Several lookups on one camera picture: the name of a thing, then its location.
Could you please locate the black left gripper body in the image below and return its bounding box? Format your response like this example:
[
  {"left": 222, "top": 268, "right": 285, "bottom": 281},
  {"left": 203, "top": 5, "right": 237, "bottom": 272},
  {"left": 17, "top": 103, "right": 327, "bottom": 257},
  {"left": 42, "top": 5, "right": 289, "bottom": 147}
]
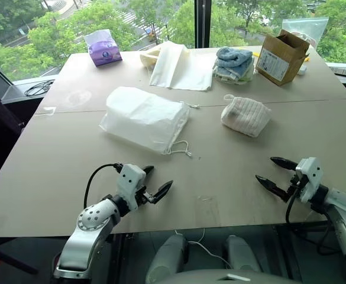
[{"left": 134, "top": 185, "right": 159, "bottom": 208}]

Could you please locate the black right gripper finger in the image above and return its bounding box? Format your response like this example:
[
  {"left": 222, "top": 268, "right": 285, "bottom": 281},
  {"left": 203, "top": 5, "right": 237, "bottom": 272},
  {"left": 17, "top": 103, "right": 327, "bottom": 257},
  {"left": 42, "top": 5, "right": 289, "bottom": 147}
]
[
  {"left": 270, "top": 156, "right": 299, "bottom": 172},
  {"left": 255, "top": 175, "right": 292, "bottom": 204}
]

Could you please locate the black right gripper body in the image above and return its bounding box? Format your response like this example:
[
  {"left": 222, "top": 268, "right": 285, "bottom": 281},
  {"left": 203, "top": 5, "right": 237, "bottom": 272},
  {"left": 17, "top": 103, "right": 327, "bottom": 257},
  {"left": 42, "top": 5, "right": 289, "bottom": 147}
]
[{"left": 287, "top": 169, "right": 303, "bottom": 196}]

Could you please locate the folded pink-white striped towel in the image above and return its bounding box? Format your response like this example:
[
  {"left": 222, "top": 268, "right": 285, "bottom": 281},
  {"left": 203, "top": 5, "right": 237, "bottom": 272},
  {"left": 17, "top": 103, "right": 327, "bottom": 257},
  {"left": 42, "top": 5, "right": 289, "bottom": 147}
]
[{"left": 221, "top": 93, "right": 272, "bottom": 138}]

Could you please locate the folded blue-white towel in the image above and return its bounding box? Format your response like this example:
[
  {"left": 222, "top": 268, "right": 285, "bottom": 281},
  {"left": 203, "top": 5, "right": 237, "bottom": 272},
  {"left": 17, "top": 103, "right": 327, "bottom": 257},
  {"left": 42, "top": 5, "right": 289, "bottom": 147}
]
[{"left": 214, "top": 62, "right": 255, "bottom": 79}]

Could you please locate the flat cream cloth bag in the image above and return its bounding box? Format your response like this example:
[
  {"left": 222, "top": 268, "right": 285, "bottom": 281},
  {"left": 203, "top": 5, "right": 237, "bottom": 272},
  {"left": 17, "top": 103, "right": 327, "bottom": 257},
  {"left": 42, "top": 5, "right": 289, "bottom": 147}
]
[{"left": 148, "top": 41, "right": 214, "bottom": 92}]

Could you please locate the crumpled cream cloth bag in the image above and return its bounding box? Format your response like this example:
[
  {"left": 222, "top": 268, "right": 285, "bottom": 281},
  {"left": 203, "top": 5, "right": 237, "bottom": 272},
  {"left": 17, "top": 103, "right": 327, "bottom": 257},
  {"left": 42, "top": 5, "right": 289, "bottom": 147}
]
[{"left": 139, "top": 44, "right": 163, "bottom": 70}]

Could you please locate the folded light blue towel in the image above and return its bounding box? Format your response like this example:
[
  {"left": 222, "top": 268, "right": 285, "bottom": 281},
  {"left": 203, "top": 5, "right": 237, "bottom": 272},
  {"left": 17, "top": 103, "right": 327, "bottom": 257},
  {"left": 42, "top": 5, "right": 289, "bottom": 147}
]
[{"left": 215, "top": 46, "right": 254, "bottom": 68}]

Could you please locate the clear zip plastic bag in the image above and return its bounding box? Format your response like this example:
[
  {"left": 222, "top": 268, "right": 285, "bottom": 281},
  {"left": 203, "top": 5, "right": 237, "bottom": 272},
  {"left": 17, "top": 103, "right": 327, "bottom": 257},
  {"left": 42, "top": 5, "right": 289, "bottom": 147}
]
[{"left": 281, "top": 17, "right": 329, "bottom": 49}]

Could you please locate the grey rounded robot leg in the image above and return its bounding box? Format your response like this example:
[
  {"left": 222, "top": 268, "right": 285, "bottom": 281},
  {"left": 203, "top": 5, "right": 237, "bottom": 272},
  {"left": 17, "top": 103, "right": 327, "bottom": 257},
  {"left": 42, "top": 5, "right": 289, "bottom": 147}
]
[
  {"left": 145, "top": 234, "right": 189, "bottom": 284},
  {"left": 222, "top": 234, "right": 264, "bottom": 273}
]

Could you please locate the dark grey robot torso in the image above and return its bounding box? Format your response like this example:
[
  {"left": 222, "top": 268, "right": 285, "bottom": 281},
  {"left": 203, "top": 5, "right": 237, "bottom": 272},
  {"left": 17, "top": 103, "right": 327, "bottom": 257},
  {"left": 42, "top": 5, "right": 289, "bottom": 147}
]
[{"left": 172, "top": 268, "right": 290, "bottom": 284}]

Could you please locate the open cardboard box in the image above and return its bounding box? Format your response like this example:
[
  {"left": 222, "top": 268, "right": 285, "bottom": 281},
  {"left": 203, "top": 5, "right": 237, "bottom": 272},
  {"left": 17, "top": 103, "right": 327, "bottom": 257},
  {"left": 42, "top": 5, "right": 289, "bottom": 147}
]
[{"left": 255, "top": 29, "right": 311, "bottom": 87}]

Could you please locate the black flat device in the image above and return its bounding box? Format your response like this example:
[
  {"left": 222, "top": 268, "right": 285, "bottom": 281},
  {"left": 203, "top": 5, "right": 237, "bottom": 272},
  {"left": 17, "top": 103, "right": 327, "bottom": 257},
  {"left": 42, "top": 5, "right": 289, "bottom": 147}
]
[{"left": 328, "top": 66, "right": 346, "bottom": 78}]

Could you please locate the small white tape scrap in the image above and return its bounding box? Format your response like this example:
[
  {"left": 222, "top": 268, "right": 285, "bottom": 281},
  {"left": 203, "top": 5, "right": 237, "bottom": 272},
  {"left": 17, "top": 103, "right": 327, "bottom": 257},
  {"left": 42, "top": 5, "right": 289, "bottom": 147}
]
[{"left": 34, "top": 106, "right": 57, "bottom": 117}]

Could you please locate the purple tissue pack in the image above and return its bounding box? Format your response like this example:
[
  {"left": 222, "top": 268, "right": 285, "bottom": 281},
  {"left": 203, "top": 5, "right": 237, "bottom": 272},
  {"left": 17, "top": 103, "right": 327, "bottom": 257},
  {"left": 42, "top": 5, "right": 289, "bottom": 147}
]
[{"left": 83, "top": 29, "right": 124, "bottom": 69}]

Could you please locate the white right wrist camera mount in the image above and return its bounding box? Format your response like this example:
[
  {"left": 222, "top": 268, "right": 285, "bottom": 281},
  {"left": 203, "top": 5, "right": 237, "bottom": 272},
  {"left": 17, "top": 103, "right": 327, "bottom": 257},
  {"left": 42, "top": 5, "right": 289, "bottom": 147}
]
[{"left": 295, "top": 157, "right": 325, "bottom": 204}]

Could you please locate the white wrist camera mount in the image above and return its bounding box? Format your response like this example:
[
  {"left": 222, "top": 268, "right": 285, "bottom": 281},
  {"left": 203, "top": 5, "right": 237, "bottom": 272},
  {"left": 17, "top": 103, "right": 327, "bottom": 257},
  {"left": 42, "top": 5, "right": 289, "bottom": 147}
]
[
  {"left": 117, "top": 163, "right": 148, "bottom": 211},
  {"left": 295, "top": 157, "right": 325, "bottom": 204}
]

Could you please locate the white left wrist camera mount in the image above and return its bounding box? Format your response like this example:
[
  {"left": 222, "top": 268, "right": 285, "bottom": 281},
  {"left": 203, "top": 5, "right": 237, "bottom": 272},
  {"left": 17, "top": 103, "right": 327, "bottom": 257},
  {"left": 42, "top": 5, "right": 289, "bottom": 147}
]
[{"left": 117, "top": 163, "right": 148, "bottom": 211}]

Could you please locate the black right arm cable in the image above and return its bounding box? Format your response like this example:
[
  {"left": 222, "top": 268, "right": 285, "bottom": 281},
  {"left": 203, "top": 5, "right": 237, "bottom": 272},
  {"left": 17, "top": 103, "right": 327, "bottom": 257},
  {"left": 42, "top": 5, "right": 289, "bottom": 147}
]
[{"left": 284, "top": 189, "right": 339, "bottom": 256}]

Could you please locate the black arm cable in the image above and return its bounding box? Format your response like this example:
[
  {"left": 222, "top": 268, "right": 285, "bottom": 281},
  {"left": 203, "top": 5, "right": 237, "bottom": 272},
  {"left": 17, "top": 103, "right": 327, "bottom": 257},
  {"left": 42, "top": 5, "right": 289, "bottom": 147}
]
[
  {"left": 284, "top": 189, "right": 339, "bottom": 256},
  {"left": 83, "top": 162, "right": 124, "bottom": 209}
]

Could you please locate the white drawstring bag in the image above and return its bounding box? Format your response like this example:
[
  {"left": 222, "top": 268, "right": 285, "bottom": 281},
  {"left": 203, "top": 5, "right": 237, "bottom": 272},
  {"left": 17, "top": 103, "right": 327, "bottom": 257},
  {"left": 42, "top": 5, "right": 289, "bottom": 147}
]
[{"left": 98, "top": 86, "right": 201, "bottom": 159}]

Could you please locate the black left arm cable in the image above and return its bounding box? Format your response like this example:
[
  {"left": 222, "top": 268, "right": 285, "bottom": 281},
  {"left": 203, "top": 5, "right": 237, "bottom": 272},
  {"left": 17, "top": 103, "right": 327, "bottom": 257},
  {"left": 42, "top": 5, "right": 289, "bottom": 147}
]
[{"left": 83, "top": 162, "right": 124, "bottom": 209}]

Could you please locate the thin white cable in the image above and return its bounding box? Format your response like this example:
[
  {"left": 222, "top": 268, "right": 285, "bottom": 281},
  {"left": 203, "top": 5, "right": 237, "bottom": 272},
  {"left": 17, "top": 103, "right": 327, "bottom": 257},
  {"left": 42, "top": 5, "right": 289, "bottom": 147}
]
[{"left": 173, "top": 227, "right": 230, "bottom": 269}]

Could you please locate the coiled black cable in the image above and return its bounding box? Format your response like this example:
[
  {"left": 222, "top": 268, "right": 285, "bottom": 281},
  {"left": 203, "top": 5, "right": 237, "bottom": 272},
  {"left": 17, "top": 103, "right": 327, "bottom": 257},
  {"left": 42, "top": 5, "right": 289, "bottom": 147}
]
[{"left": 24, "top": 79, "right": 56, "bottom": 97}]

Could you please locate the dark window frame post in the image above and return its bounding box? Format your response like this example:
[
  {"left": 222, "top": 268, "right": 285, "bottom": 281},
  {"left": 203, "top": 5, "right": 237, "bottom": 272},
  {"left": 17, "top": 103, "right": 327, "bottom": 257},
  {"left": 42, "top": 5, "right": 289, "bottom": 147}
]
[{"left": 193, "top": 0, "right": 212, "bottom": 50}]

